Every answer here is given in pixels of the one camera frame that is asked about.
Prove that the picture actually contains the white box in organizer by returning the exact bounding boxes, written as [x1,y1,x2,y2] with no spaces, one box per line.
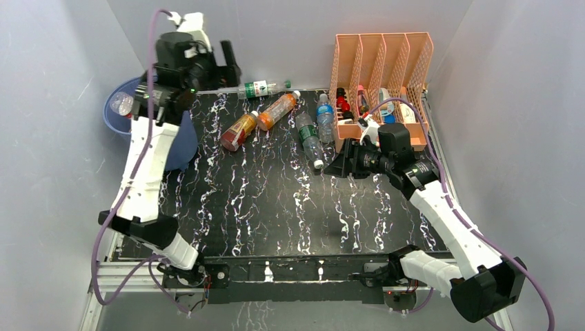
[400,103,417,124]

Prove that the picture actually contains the red blue label clear bottle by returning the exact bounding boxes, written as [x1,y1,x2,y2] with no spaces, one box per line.
[108,91,134,117]

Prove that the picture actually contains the blue capped tube in organizer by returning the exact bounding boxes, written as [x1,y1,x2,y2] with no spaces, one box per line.
[378,88,396,123]

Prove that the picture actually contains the orange plastic file organizer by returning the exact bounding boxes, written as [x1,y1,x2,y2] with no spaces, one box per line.
[328,32,434,152]

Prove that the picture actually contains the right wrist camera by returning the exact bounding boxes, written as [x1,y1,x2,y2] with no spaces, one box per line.
[357,114,380,148]

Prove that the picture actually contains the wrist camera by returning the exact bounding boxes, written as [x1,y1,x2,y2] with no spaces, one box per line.
[357,114,380,148]
[168,12,212,51]

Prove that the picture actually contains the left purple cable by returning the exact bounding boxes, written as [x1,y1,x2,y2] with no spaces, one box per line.
[90,9,193,316]

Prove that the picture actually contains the blue label water bottle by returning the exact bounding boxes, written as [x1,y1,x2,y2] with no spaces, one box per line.
[317,93,334,143]

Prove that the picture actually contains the blue plastic bin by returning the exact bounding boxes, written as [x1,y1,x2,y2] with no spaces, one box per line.
[103,77,199,171]

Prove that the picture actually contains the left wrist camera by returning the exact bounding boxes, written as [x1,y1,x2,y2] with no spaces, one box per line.
[168,12,212,51]

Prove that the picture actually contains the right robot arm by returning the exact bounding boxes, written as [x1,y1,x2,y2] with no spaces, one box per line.
[324,123,525,323]

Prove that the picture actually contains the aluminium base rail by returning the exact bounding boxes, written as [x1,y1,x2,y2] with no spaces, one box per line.
[79,258,515,331]

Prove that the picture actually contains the dark bottle in organizer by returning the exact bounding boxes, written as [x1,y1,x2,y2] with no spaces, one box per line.
[357,85,370,119]

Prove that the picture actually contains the dark green label clear bottle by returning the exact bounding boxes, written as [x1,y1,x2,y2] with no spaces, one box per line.
[295,112,324,170]

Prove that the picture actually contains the red black items in organizer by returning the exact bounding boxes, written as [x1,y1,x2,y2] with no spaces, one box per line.
[336,88,354,123]

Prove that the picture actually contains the brown tea bottle red label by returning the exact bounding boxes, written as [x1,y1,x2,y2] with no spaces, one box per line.
[220,110,259,152]

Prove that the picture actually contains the orange drink bottle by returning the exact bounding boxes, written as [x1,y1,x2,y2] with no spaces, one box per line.
[257,90,301,131]

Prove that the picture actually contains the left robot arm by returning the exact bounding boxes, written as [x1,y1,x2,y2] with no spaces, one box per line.
[98,32,241,287]

